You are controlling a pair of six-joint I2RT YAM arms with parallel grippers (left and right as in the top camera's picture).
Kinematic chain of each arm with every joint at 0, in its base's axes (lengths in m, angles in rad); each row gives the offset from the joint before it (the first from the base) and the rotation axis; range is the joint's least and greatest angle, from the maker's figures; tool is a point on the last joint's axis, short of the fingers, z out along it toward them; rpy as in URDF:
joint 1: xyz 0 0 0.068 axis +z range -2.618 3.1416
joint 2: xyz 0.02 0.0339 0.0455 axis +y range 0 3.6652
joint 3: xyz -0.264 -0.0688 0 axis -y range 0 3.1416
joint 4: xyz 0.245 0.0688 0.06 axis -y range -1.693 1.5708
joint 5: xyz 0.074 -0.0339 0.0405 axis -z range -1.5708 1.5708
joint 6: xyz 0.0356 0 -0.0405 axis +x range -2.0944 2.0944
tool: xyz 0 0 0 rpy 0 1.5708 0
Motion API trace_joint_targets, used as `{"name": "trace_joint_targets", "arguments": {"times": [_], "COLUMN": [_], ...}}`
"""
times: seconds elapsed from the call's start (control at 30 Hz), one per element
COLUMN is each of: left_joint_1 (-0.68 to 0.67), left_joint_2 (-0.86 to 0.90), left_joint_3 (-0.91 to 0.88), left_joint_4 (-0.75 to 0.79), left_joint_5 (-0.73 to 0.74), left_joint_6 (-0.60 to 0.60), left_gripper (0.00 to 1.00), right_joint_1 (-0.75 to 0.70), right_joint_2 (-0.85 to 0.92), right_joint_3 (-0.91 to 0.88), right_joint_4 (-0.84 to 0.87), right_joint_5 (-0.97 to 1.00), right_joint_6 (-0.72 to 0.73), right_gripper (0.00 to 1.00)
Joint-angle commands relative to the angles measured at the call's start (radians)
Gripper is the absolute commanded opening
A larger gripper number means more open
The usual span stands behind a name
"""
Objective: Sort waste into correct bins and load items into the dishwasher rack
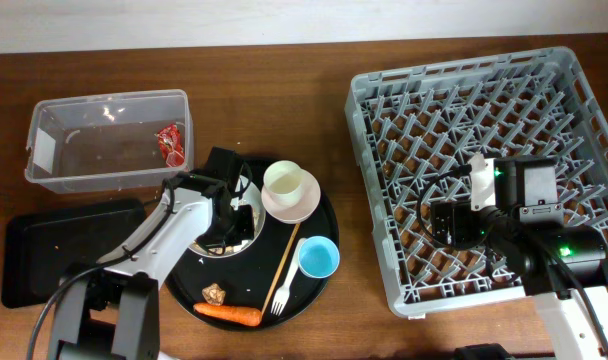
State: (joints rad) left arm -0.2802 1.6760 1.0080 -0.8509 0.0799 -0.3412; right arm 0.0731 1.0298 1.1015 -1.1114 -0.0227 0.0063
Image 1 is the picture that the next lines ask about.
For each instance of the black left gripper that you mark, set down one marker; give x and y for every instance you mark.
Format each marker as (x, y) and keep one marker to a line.
(245, 231)

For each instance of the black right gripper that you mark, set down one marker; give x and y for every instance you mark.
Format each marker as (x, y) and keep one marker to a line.
(460, 214)

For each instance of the wooden chopstick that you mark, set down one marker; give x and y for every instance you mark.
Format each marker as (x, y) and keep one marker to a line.
(280, 267)

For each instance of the cream white cup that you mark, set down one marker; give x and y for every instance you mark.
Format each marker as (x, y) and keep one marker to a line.
(284, 182)

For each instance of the pink bowl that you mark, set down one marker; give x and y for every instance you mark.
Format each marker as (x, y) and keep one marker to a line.
(302, 210)

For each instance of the white plastic fork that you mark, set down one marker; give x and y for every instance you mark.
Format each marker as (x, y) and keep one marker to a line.
(282, 294)

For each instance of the blue plastic cup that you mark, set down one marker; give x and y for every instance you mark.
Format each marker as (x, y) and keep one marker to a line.
(318, 257)

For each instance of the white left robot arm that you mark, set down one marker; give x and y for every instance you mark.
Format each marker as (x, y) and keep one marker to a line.
(111, 310)

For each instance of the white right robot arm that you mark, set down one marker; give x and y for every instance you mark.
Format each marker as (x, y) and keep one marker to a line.
(514, 211)

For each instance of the grey plastic dishwasher rack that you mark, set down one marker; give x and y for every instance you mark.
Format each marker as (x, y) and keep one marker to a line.
(409, 127)

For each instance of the clear plastic waste bin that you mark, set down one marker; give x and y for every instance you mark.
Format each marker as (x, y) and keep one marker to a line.
(106, 142)

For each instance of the round black tray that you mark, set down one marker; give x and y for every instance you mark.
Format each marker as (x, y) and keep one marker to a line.
(246, 277)

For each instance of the brown walnut shell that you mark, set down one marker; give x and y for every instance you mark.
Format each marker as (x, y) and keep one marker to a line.
(214, 294)

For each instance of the orange carrot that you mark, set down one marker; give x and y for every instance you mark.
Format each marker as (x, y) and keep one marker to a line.
(246, 316)

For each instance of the red snack wrapper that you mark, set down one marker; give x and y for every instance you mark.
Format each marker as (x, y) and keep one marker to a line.
(169, 143)

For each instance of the black rectangular tray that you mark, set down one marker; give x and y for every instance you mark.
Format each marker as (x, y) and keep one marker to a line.
(40, 247)

